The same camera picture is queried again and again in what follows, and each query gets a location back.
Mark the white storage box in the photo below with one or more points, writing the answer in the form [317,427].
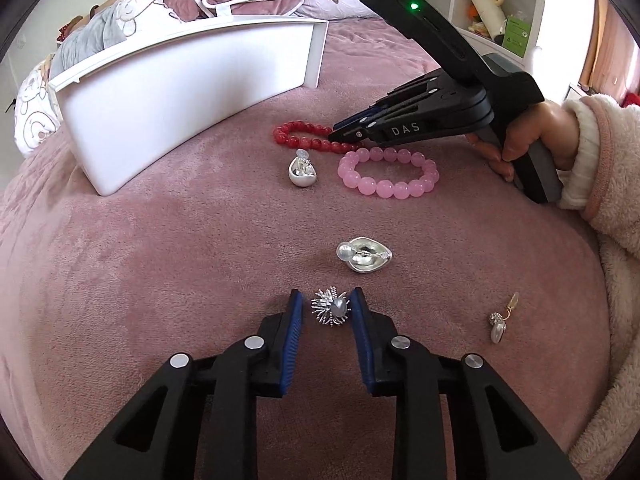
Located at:
[175,110]

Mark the person's right forearm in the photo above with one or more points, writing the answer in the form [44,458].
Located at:
[607,160]

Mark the cream fluffy robe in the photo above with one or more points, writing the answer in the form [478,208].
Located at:
[617,360]

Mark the orange curtain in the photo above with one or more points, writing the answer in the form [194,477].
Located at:
[612,50]

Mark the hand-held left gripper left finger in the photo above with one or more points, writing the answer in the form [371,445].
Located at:
[294,332]

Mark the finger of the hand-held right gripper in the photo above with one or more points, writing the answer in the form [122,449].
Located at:
[356,127]
[415,91]

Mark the silver spiky pearl brooch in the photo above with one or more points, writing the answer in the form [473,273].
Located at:
[331,306]

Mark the pink plush blanket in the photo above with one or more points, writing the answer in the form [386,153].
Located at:
[150,270]

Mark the grey cloth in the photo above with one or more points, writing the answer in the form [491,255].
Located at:
[82,45]

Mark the silver heart pearl brooch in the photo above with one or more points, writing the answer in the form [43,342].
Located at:
[367,256]

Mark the bear print pillow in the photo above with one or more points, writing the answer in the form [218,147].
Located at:
[35,110]

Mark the cream thermos bottle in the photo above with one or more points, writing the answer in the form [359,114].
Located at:
[482,7]

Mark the orange toy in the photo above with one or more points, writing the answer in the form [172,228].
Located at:
[475,14]

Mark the silver teardrop earring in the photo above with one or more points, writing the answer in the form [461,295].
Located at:
[301,171]

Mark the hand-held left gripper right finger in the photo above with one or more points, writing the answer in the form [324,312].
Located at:
[361,335]

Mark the gold pearl drop earring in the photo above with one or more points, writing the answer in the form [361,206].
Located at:
[499,327]

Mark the green box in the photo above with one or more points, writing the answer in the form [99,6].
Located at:
[516,35]

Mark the sheep print cushion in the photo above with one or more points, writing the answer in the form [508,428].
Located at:
[137,10]

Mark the person's right hand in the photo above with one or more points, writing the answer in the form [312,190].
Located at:
[555,132]

